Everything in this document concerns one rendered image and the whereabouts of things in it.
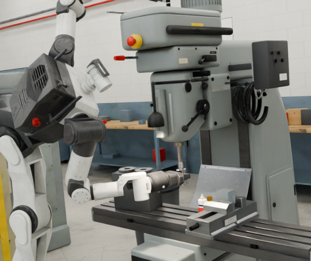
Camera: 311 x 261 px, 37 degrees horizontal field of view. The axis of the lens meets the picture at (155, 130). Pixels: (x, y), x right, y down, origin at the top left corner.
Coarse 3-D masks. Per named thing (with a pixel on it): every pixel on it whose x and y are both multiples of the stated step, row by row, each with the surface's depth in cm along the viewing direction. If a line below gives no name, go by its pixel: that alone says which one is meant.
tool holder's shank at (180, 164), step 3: (177, 147) 213; (180, 147) 213; (177, 150) 214; (180, 150) 213; (177, 153) 214; (180, 153) 213; (177, 156) 214; (180, 156) 213; (180, 159) 214; (180, 162) 214; (180, 165) 214; (183, 165) 214; (180, 168) 214; (183, 168) 215
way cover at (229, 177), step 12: (204, 168) 251; (216, 168) 246; (228, 168) 241; (240, 168) 236; (204, 180) 248; (216, 180) 243; (228, 180) 239; (240, 180) 234; (204, 192) 246; (216, 192) 241; (240, 192) 232; (192, 204) 245
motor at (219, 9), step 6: (186, 0) 218; (192, 0) 216; (198, 0) 215; (204, 0) 215; (210, 0) 216; (216, 0) 218; (186, 6) 219; (192, 6) 217; (198, 6) 216; (204, 6) 215; (210, 6) 216; (216, 6) 217
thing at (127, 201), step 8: (120, 168) 240; (128, 168) 240; (144, 168) 234; (112, 176) 236; (120, 176) 233; (128, 192) 232; (160, 192) 235; (120, 200) 236; (128, 200) 233; (144, 200) 227; (152, 200) 228; (160, 200) 235; (120, 208) 236; (128, 208) 233; (136, 208) 231; (144, 208) 228; (152, 208) 228
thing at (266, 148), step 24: (240, 96) 231; (264, 96) 237; (264, 120) 235; (216, 144) 245; (240, 144) 235; (264, 144) 235; (288, 144) 255; (264, 168) 235; (288, 168) 253; (264, 192) 235; (288, 192) 252; (264, 216) 236; (288, 216) 252
